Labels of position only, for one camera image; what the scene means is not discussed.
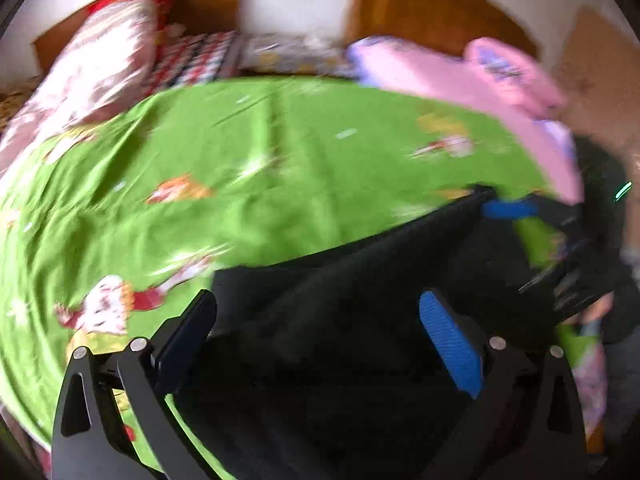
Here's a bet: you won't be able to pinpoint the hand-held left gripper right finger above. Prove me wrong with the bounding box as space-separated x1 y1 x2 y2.
419 288 589 480

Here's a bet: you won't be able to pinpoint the black pants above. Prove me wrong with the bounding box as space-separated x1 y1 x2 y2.
172 186 567 480

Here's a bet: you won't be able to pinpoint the red plaid bed sheet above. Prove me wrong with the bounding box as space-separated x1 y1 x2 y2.
144 30 242 95

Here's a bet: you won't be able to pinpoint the green printed blanket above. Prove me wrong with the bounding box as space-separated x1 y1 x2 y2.
0 75 582 480

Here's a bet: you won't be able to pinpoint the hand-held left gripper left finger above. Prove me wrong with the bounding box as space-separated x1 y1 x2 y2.
50 289 219 480

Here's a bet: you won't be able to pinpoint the pink cartoon print pillow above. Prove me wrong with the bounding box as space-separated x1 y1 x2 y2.
462 37 569 122

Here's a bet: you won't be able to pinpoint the floral bed sheet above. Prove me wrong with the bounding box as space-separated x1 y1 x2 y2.
239 32 359 79

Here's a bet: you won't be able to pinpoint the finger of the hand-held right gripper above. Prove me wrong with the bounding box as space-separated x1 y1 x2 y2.
470 185 576 227

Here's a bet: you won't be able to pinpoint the pink white patterned pillow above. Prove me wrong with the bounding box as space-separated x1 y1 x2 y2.
0 0 160 162

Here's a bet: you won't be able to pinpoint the long pink rolled quilt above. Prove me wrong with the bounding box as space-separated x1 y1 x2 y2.
347 35 587 207

